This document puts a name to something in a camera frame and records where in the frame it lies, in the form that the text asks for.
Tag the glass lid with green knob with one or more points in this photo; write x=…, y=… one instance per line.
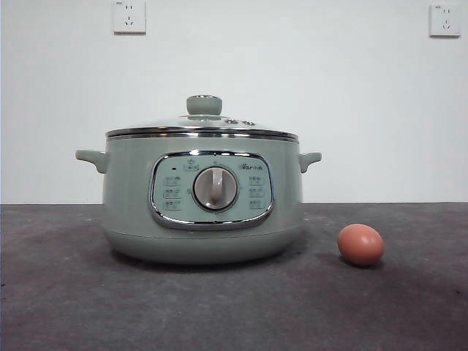
x=204, y=105

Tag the brown egg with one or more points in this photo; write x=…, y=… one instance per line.
x=360, y=244

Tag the pale green electric pot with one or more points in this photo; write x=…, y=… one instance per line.
x=128, y=201

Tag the white wall socket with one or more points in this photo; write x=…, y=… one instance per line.
x=129, y=18
x=445, y=21

